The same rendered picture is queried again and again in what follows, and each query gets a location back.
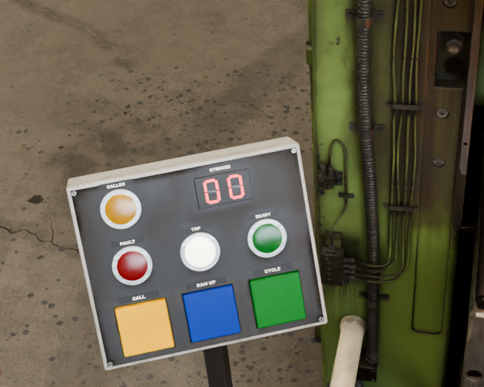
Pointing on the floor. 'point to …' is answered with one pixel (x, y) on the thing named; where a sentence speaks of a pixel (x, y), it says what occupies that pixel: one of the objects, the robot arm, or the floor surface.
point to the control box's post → (218, 366)
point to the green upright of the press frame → (445, 153)
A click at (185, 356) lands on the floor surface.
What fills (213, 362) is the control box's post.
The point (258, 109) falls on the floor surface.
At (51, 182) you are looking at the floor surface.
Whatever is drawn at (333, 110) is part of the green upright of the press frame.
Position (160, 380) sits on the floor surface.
